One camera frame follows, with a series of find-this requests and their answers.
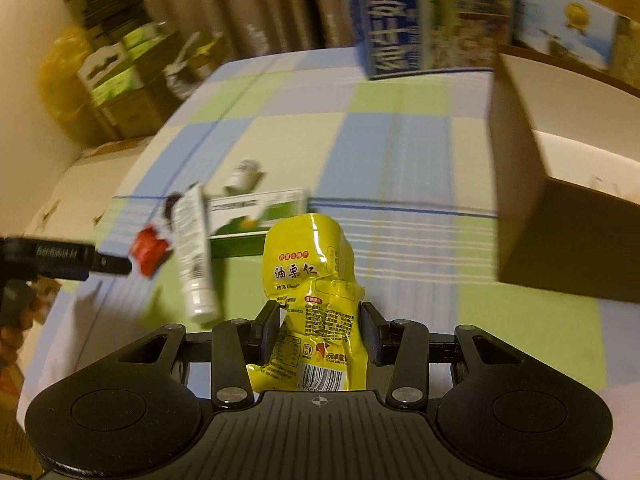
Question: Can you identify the red snack packet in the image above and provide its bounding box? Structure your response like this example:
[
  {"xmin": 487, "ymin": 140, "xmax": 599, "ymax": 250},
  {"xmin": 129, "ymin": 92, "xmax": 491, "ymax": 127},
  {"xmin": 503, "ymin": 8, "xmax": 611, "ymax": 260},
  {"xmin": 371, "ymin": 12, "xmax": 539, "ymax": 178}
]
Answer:
[{"xmin": 129, "ymin": 224, "xmax": 169, "ymax": 278}]

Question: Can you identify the yellow chestnut snack packet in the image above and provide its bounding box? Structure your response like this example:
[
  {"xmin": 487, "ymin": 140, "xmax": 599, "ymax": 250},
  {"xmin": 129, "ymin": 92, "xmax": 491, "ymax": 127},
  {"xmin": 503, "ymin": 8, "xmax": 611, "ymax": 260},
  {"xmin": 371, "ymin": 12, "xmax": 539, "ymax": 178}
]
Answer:
[{"xmin": 247, "ymin": 214, "xmax": 368, "ymax": 393}]

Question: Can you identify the dark purple velvet scrunchie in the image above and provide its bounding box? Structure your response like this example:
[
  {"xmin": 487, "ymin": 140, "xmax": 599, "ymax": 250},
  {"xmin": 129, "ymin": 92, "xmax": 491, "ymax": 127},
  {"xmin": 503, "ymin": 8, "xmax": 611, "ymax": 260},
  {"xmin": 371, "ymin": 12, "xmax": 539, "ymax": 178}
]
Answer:
[{"xmin": 163, "ymin": 192, "xmax": 182, "ymax": 231}]

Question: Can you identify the green and white medicine box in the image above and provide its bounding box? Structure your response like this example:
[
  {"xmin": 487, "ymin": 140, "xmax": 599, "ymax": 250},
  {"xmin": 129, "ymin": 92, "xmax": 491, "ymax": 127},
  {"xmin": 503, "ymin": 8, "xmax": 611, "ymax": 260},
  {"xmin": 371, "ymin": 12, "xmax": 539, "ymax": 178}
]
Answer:
[{"xmin": 206, "ymin": 188, "xmax": 308, "ymax": 259}]

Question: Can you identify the white cream tube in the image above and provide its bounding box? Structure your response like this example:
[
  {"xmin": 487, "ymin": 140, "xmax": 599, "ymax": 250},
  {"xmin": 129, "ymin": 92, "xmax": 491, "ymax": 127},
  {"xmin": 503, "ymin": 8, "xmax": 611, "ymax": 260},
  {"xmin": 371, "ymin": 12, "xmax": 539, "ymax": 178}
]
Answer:
[{"xmin": 171, "ymin": 183, "xmax": 219, "ymax": 324}]

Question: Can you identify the small white pill bottle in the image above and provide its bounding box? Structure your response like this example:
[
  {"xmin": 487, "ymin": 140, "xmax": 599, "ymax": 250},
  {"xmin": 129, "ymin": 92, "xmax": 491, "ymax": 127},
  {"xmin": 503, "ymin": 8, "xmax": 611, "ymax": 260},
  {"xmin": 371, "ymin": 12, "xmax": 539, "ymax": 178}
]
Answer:
[{"xmin": 224, "ymin": 158, "xmax": 262, "ymax": 195}]

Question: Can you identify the beige cartoon blanket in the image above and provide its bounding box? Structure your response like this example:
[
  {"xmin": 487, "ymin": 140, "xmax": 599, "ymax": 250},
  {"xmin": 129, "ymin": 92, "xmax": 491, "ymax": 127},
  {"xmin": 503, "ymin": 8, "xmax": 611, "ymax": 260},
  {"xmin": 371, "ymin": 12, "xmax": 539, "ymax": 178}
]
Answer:
[{"xmin": 1, "ymin": 138, "xmax": 151, "ymax": 242}]

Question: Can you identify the yellow plastic bag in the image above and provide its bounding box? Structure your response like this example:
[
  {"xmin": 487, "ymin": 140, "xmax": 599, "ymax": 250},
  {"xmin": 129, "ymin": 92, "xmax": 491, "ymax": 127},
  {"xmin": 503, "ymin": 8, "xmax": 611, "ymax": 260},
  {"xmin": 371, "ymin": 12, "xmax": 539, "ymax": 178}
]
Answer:
[{"xmin": 37, "ymin": 26, "xmax": 107, "ymax": 148}]

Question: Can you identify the cardboard box with green packs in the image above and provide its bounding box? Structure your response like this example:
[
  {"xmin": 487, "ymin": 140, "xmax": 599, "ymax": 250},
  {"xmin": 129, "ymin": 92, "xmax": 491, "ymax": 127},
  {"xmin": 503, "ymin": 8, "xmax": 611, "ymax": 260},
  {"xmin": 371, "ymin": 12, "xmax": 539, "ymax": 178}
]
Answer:
[{"xmin": 76, "ymin": 23, "xmax": 183, "ymax": 139}]

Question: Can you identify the white crumpled plastic bag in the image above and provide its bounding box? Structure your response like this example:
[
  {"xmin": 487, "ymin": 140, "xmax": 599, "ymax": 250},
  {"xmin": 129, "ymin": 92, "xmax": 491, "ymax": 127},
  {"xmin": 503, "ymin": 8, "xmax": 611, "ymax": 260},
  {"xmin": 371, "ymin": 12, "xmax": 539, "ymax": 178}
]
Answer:
[{"xmin": 163, "ymin": 32, "xmax": 227, "ymax": 101}]

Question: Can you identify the brown open cardboard box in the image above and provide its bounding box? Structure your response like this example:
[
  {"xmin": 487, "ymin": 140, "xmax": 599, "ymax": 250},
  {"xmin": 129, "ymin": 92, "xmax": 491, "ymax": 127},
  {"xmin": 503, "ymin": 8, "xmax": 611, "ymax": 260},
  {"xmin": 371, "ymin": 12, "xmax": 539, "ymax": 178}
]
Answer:
[{"xmin": 487, "ymin": 46, "xmax": 639, "ymax": 302}]

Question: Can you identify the brown curtain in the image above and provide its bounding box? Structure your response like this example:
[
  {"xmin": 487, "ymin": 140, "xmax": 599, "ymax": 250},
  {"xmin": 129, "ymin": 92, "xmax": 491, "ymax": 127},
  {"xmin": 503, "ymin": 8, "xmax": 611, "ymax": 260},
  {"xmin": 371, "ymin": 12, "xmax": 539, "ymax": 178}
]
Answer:
[{"xmin": 143, "ymin": 0, "xmax": 354, "ymax": 58}]

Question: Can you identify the dark blue milk carton box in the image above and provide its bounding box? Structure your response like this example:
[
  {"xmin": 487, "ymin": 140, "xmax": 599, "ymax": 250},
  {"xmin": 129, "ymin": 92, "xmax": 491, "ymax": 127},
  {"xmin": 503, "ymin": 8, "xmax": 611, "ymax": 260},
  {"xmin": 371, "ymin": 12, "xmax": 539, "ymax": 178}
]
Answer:
[{"xmin": 347, "ymin": 0, "xmax": 514, "ymax": 79}]

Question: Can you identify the light blue cow milk box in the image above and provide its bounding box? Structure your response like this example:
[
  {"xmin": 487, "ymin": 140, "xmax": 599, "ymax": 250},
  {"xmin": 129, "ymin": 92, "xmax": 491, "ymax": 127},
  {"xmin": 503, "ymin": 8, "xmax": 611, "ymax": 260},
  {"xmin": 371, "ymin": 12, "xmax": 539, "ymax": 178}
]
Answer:
[{"xmin": 513, "ymin": 0, "xmax": 639, "ymax": 88}]

